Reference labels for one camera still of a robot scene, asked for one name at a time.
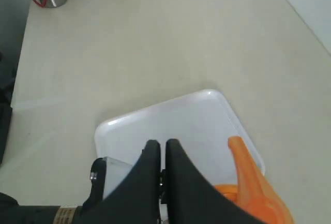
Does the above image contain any white rectangular plastic tray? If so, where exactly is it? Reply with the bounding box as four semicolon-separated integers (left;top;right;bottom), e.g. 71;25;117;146
94;89;265;185

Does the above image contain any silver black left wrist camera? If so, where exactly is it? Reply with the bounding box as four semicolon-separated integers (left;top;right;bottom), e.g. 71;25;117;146
89;157;133;203

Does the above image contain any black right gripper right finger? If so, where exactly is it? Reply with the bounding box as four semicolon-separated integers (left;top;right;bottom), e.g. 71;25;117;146
165;139;262;223

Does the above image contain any orange soap pump bottle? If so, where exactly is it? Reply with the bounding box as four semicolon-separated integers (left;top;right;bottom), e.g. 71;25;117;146
214;136;294;223

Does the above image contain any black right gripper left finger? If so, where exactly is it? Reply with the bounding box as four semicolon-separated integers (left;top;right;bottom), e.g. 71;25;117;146
82;140;161;223

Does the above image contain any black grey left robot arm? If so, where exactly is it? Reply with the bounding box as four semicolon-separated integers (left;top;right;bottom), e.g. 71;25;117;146
1;193;82;223

